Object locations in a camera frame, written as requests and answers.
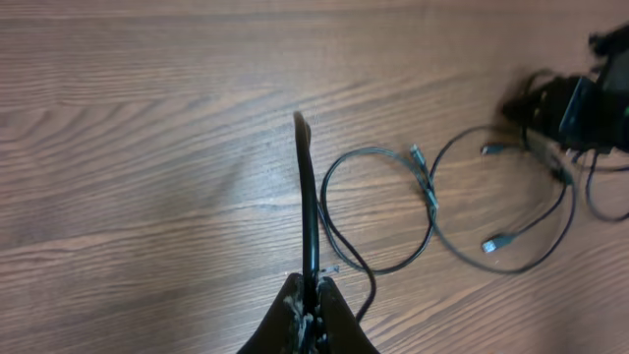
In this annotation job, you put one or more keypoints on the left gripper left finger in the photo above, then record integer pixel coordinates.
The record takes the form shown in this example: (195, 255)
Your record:
(281, 329)

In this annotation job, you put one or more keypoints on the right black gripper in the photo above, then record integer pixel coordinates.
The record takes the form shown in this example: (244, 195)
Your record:
(539, 105)

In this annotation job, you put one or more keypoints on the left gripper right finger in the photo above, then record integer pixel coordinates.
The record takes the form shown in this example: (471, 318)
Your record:
(340, 332)

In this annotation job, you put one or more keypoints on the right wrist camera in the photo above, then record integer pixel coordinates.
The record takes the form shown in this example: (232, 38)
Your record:
(614, 59)

